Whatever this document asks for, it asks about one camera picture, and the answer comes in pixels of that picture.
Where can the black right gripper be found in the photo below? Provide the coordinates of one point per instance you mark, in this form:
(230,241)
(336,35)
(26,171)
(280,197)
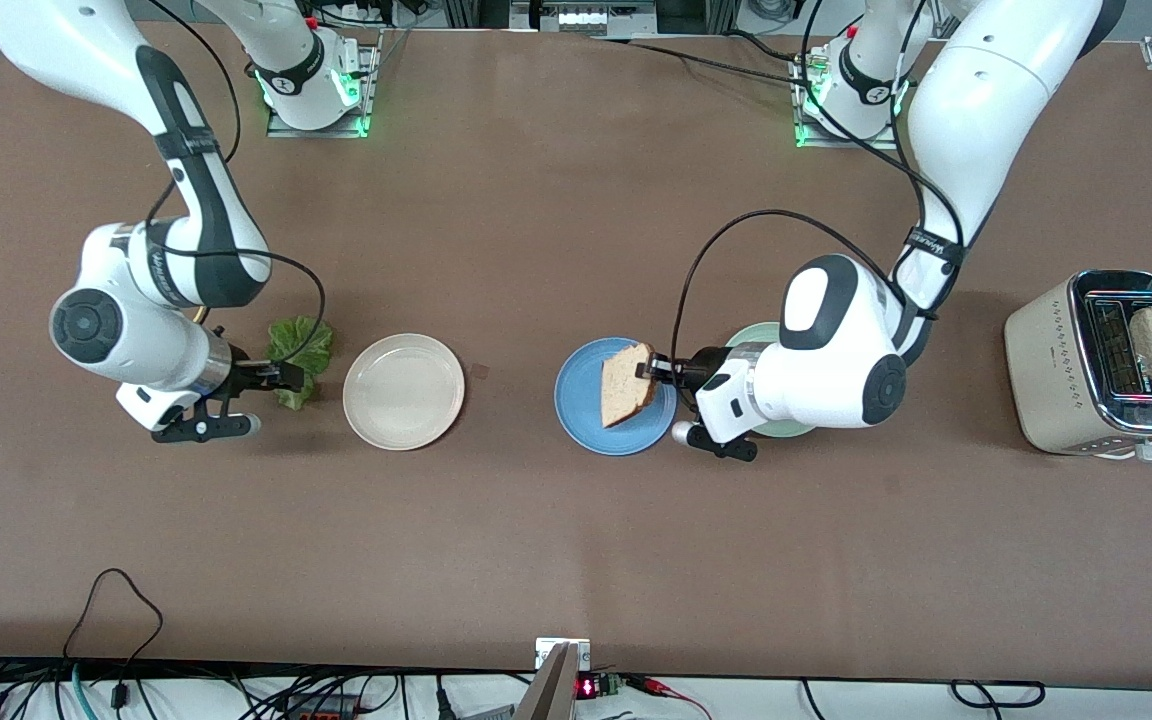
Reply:
(248,378)

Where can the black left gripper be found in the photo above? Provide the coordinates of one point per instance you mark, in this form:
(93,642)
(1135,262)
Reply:
(707,366)

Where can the green lettuce leaf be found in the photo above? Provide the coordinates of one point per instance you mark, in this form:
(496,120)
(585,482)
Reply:
(301,340)

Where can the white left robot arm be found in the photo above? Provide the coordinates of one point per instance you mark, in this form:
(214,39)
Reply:
(986,90)

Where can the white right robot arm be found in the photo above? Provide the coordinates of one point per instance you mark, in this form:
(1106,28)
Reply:
(136,350)

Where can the blue round plate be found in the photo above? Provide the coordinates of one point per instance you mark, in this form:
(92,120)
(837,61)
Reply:
(581,400)

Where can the mint green round plate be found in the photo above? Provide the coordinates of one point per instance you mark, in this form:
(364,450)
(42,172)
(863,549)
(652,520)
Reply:
(758,335)

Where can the beige round plate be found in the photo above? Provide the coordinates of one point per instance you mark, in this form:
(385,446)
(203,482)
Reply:
(403,392)

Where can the small red LED board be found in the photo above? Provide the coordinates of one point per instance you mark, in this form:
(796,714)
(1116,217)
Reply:
(588,688)

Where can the cream chrome toaster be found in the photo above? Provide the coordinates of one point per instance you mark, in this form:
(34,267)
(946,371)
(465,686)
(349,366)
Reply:
(1041,380)

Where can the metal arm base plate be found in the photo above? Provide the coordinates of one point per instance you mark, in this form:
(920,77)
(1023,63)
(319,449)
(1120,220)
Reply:
(841,144)
(316,133)

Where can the grey metal camera mount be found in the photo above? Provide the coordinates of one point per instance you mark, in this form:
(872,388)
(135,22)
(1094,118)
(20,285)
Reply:
(556,690)

